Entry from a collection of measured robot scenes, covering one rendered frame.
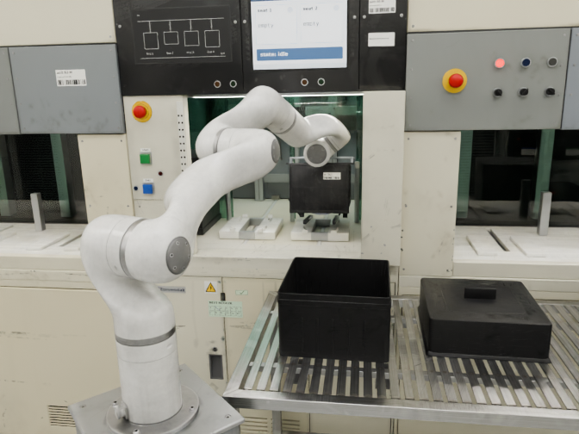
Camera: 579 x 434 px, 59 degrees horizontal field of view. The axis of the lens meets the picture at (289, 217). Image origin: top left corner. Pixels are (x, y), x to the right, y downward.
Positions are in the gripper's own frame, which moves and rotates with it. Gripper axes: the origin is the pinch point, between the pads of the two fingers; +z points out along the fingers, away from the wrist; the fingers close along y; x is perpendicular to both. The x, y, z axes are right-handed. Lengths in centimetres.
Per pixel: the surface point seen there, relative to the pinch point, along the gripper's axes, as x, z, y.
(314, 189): -15.0, -12.0, -1.9
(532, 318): -35, -69, 55
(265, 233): -32.2, -10.4, -20.2
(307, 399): -46, -92, 1
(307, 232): -31.0, -11.6, -4.8
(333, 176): -10.4, -11.6, 4.4
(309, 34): 35.2, -31.0, -2.0
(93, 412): -46, -100, -44
